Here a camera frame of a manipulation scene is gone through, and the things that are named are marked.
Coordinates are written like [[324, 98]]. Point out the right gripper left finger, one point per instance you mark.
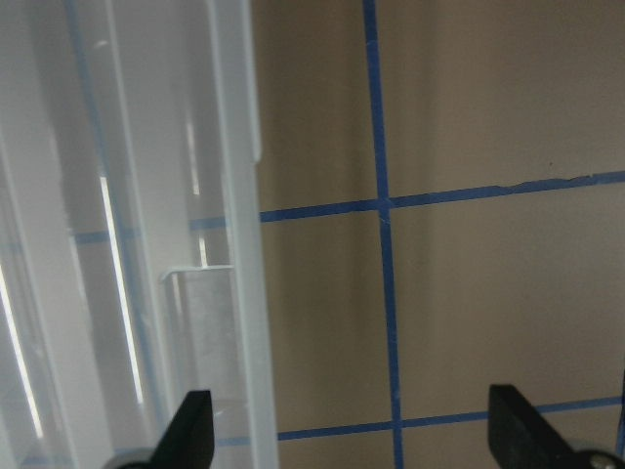
[[189, 440]]

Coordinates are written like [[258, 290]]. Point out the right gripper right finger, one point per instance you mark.
[[519, 436]]

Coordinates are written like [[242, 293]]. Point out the clear plastic box lid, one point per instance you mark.
[[131, 259]]

